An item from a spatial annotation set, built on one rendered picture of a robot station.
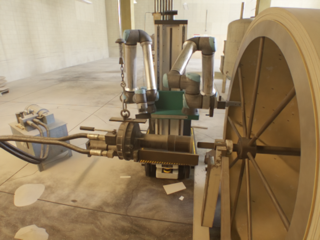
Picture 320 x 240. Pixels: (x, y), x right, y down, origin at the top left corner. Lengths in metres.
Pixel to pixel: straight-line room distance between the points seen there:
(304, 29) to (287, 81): 1.31
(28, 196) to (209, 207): 1.93
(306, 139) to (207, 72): 1.25
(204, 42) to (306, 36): 0.99
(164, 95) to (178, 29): 0.71
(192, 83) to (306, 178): 0.76
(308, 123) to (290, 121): 1.62
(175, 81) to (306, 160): 0.81
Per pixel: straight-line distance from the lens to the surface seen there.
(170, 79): 1.22
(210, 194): 1.54
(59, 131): 2.92
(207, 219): 1.73
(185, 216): 2.09
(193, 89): 1.20
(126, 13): 10.22
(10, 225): 2.44
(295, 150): 1.51
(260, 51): 1.28
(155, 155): 1.33
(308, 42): 0.79
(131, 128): 1.31
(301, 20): 0.89
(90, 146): 1.52
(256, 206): 2.11
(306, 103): 0.74
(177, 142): 1.30
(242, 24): 5.69
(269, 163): 2.29
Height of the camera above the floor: 1.59
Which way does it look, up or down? 23 degrees down
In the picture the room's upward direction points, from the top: straight up
